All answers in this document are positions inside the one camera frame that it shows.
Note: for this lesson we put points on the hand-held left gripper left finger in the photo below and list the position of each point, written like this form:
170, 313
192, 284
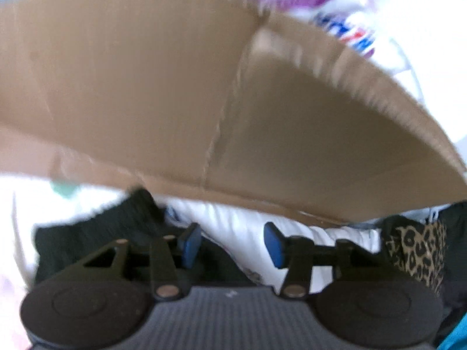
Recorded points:
189, 246

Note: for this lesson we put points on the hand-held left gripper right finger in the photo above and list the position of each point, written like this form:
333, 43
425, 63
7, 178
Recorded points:
275, 246

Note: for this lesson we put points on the black skirt with bear lining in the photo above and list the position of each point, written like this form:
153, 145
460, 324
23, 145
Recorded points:
91, 233

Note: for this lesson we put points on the cream bear print blanket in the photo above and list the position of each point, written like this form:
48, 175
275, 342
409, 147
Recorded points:
233, 218

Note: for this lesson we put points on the leopard print garment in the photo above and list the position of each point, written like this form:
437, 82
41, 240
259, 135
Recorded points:
416, 251

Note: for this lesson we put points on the flattened cardboard box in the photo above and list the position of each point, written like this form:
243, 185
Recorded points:
127, 80

